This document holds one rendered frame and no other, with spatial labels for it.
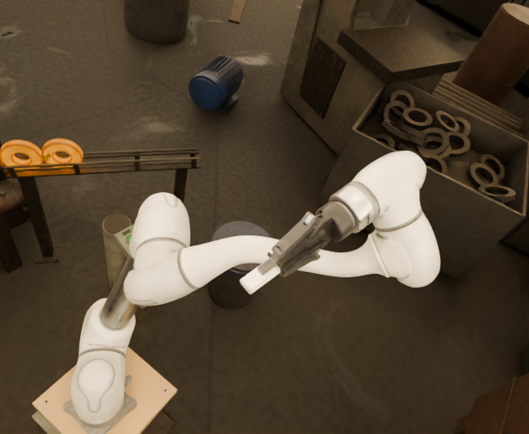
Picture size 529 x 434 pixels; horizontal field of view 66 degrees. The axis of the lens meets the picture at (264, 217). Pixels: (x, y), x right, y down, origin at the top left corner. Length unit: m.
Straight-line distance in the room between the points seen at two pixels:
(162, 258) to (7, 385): 1.34
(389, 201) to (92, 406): 1.09
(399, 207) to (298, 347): 1.56
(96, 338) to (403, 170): 1.11
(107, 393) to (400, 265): 0.97
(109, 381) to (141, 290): 0.50
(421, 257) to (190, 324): 1.55
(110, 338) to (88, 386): 0.16
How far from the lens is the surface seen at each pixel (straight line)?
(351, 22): 3.14
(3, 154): 1.95
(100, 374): 1.44
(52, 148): 1.88
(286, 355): 2.25
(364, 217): 0.79
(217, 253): 0.92
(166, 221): 1.05
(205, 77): 3.23
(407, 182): 0.85
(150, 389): 1.71
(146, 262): 1.00
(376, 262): 0.89
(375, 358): 2.44
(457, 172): 2.91
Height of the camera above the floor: 2.01
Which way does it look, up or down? 48 degrees down
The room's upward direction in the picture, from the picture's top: 20 degrees clockwise
